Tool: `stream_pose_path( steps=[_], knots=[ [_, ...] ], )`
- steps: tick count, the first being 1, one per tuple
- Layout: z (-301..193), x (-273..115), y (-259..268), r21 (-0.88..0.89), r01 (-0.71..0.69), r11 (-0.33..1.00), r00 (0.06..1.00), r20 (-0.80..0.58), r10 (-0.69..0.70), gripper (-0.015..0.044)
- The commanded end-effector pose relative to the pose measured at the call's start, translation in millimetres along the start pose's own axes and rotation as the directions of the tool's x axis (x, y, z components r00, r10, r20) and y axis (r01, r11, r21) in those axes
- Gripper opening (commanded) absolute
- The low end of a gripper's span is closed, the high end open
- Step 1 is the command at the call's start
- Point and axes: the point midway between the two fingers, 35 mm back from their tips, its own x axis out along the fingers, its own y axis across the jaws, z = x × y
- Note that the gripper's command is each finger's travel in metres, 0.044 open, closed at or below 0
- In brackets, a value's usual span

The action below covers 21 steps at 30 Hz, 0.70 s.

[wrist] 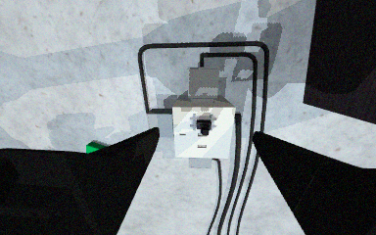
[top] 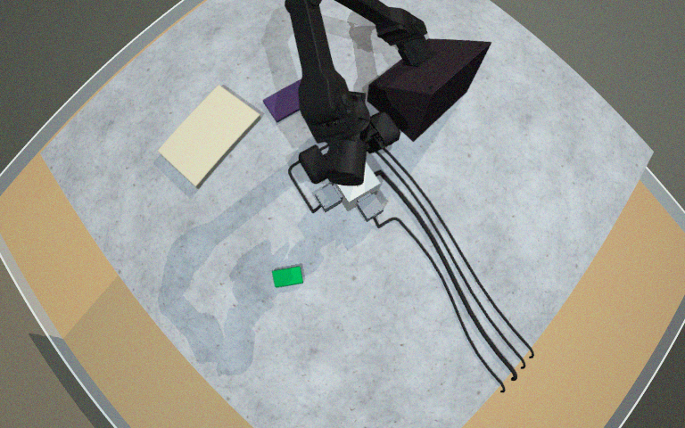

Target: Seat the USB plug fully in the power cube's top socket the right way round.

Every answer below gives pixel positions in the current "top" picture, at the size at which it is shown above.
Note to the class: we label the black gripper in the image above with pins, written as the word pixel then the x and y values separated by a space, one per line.
pixel 382 132

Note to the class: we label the beige flat rectangular block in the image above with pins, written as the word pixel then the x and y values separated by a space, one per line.
pixel 208 135

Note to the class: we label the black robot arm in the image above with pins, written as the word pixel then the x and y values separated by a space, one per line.
pixel 324 97

